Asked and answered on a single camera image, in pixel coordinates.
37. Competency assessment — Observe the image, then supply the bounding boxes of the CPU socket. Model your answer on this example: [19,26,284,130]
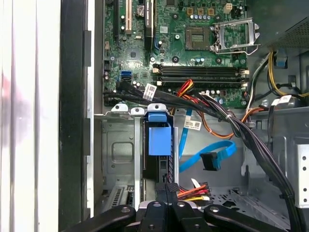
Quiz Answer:
[185,25,213,51]

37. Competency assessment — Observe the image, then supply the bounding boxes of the black RAM slot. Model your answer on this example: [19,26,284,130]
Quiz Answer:
[152,75,249,83]
[154,81,249,89]
[152,64,249,72]
[152,69,249,76]

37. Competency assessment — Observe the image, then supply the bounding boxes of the coloured disk power wire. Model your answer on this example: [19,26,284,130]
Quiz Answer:
[177,178,213,210]

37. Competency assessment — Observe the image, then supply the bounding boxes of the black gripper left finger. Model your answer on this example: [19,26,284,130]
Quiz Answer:
[62,183,169,232]

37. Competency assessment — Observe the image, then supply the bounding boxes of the tan expansion slot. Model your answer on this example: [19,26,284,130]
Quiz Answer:
[125,0,133,35]

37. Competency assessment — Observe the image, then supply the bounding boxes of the locking lever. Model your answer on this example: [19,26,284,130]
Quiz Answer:
[216,43,262,55]

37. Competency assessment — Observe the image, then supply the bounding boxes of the long black expansion slot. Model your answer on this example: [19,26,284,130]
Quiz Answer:
[144,0,155,52]

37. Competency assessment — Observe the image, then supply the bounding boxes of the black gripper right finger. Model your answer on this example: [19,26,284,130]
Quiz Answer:
[166,183,291,232]

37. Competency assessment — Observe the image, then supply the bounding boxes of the blue flat disk wire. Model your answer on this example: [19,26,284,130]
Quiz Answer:
[179,108,238,173]

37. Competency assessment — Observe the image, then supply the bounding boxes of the grey white wire bundle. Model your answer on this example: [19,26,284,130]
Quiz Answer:
[245,51,271,110]

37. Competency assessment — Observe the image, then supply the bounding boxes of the black PC case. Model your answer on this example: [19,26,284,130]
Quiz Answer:
[59,0,309,232]

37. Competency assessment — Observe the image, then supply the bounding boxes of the metal socket cover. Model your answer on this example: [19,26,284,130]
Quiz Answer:
[213,17,262,54]

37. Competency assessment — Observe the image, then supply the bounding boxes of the metal drive cage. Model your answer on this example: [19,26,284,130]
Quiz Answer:
[250,105,309,219]

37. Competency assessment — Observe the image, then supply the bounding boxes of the yellow power wires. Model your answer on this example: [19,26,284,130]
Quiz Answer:
[267,50,305,98]

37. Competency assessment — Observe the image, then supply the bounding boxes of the metal disk bay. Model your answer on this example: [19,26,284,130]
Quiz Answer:
[93,102,181,211]

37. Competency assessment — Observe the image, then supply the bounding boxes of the grey power supply unit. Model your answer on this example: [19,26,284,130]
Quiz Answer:
[247,0,309,50]

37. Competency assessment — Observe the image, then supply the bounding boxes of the short black expansion slot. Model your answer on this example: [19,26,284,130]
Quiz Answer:
[114,0,122,37]

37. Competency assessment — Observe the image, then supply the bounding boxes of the hard disk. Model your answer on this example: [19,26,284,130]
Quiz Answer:
[142,111,176,187]

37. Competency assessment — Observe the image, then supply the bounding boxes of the green motherboard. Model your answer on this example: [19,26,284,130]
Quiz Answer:
[103,0,250,110]

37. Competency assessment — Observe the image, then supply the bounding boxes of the black cable bundle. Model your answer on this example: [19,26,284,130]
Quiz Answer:
[102,79,300,232]

